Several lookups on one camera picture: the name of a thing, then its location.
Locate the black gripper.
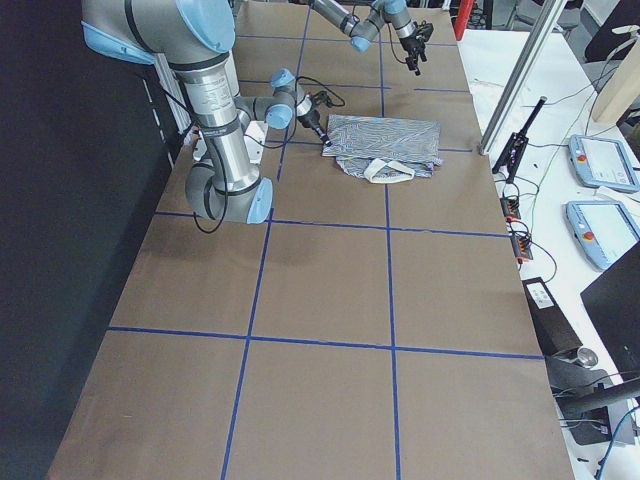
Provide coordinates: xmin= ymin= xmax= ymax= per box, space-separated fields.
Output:
xmin=298 ymin=107 xmax=332 ymax=146
xmin=397 ymin=21 xmax=433 ymax=76

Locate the striped polo shirt white collar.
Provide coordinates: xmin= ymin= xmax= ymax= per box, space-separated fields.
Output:
xmin=320 ymin=113 xmax=445 ymax=186

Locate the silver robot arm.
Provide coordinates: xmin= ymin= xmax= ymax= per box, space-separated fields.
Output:
xmin=82 ymin=0 xmax=330 ymax=224
xmin=308 ymin=0 xmax=434 ymax=76

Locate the red object at edge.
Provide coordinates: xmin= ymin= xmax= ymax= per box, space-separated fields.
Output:
xmin=453 ymin=0 xmax=475 ymax=41

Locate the orange black usb hub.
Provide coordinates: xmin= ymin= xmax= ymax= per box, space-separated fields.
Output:
xmin=500 ymin=196 xmax=521 ymax=222

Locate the far blue teach pendant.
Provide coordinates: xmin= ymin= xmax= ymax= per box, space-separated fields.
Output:
xmin=569 ymin=135 xmax=639 ymax=193

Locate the blue teach pendant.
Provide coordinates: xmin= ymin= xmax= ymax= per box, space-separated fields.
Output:
xmin=569 ymin=135 xmax=639 ymax=193
xmin=565 ymin=200 xmax=639 ymax=270

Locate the near blue teach pendant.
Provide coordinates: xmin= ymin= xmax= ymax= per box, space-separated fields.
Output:
xmin=565 ymin=200 xmax=639 ymax=270

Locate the black box with label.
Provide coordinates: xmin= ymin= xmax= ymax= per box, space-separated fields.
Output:
xmin=522 ymin=277 xmax=582 ymax=356

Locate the black monitor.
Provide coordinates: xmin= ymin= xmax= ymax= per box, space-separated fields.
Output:
xmin=581 ymin=243 xmax=640 ymax=380

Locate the black monitor stand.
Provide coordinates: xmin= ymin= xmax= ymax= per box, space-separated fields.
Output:
xmin=545 ymin=347 xmax=639 ymax=446

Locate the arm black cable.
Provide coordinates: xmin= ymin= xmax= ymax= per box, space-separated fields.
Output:
xmin=191 ymin=75 xmax=346 ymax=234
xmin=369 ymin=0 xmax=416 ymax=66

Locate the white pedestal column base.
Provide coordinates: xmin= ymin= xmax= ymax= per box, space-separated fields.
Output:
xmin=183 ymin=52 xmax=269 ymax=172

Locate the black camera tripod stand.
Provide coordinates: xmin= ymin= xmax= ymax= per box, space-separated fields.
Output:
xmin=492 ymin=96 xmax=547 ymax=184

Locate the aluminium frame post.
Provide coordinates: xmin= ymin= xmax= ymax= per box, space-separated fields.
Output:
xmin=478 ymin=0 xmax=567 ymax=155

